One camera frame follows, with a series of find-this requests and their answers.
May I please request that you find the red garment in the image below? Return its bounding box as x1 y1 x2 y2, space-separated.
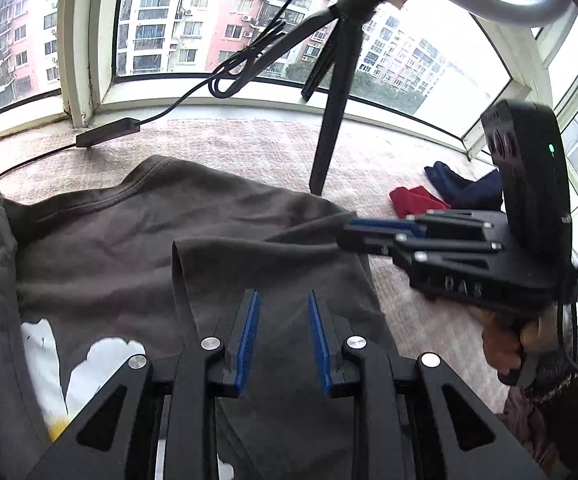
389 186 453 220

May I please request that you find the brown garment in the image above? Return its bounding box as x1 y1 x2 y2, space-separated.
494 385 571 477

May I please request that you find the navy garment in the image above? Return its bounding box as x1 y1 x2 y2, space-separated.
424 161 505 212

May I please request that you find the person's right forearm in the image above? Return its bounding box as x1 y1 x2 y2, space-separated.
518 329 578 412

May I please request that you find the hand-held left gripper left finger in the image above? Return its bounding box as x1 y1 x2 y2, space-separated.
26 288 261 480

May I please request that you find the black cable with inline control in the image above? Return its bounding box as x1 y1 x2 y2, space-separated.
0 0 331 182

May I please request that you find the person's right hand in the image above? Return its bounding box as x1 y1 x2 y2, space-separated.
469 304 557 378

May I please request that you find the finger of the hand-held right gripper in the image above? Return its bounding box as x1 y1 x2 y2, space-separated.
338 229 501 267
351 211 507 239

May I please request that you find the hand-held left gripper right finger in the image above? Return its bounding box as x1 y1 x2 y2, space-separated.
308 290 547 480

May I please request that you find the grey daisy print t-shirt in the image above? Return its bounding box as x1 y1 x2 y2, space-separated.
0 154 401 480

